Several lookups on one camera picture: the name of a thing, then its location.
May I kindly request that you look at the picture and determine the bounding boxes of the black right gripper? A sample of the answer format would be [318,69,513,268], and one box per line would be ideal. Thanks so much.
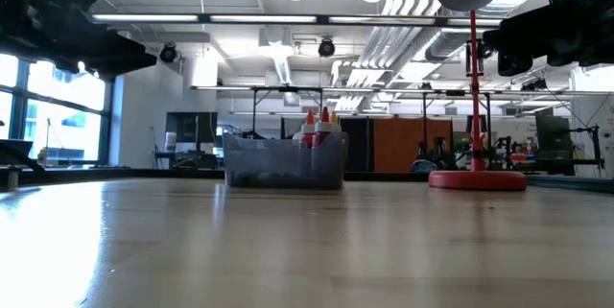
[482,3,614,78]

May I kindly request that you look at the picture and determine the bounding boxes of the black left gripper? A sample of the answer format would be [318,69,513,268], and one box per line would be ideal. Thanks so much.
[0,8,158,83]

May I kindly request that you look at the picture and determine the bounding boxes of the grey translucent plastic bin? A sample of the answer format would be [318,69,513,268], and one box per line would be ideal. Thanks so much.
[222,130,349,191]

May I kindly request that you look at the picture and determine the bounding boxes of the large red food coloring bottle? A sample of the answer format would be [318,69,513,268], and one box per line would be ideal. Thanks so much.
[314,106,335,149]
[299,109,317,150]

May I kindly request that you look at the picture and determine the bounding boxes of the black round ceiling fixture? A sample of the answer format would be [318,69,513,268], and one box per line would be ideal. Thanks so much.
[318,37,337,59]
[159,42,179,64]

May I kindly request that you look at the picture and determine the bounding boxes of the long ceiling light strip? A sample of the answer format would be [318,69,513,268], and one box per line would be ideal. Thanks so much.
[209,13,318,25]
[446,18,504,29]
[90,12,199,24]
[328,15,437,27]

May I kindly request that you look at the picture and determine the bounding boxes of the large glass window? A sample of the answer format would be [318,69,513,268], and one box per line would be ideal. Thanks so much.
[0,53,116,168]

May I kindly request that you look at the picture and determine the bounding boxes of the black computer monitor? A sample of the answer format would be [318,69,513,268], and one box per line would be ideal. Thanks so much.
[165,111,220,145]

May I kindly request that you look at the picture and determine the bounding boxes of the black monitor on stand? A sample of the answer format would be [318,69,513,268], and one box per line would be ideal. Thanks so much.
[534,114,573,176]

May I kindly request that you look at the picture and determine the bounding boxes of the dark desk with equipment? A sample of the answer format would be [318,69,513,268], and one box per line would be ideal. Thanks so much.
[153,151,221,171]

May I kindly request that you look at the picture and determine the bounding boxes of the white ceiling pipes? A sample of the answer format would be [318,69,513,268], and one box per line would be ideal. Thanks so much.
[354,0,445,88]

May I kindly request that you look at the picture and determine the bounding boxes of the red desk lamp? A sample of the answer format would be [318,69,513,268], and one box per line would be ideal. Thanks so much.
[428,0,528,192]

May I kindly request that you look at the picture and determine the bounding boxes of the orange room divider panel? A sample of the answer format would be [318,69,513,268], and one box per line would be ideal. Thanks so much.
[373,116,453,174]

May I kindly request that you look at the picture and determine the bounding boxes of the black room divider panel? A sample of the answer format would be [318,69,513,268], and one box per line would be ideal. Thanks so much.
[339,116,375,174]

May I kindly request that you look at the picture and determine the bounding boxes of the silver ventilation duct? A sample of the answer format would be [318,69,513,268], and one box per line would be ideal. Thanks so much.
[424,29,512,63]

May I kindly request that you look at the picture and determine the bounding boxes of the black overhead rack frame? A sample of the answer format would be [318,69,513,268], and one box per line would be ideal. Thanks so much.
[191,85,614,155]

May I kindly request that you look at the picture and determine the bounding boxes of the black metal table frame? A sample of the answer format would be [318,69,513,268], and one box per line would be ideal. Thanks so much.
[0,166,614,194]

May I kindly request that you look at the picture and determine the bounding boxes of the dark slanted panel with post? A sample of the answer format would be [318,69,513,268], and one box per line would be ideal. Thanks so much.
[0,138,47,192]

